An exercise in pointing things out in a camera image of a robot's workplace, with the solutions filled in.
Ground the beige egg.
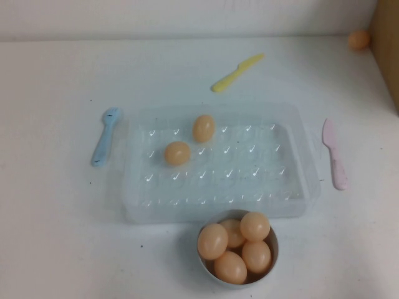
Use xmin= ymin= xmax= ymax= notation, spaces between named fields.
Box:
xmin=192 ymin=114 xmax=216 ymax=143
xmin=348 ymin=30 xmax=371 ymax=49
xmin=163 ymin=141 xmax=191 ymax=166
xmin=213 ymin=250 xmax=248 ymax=285
xmin=197 ymin=223 xmax=230 ymax=261
xmin=239 ymin=211 xmax=271 ymax=242
xmin=241 ymin=240 xmax=272 ymax=274
xmin=219 ymin=219 xmax=246 ymax=249

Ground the clear plastic egg box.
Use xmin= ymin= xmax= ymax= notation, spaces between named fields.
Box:
xmin=120 ymin=101 xmax=322 ymax=224

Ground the brown cardboard box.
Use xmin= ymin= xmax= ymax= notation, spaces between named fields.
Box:
xmin=369 ymin=0 xmax=399 ymax=116

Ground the yellow plastic knife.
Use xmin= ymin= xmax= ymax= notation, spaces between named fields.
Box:
xmin=212 ymin=53 xmax=266 ymax=93

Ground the blue plastic fork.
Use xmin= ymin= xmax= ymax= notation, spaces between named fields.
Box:
xmin=90 ymin=107 xmax=122 ymax=168

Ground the round grey bowl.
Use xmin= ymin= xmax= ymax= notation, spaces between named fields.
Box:
xmin=197 ymin=209 xmax=279 ymax=284

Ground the pink plastic knife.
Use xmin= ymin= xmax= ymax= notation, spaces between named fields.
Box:
xmin=322 ymin=118 xmax=349 ymax=191

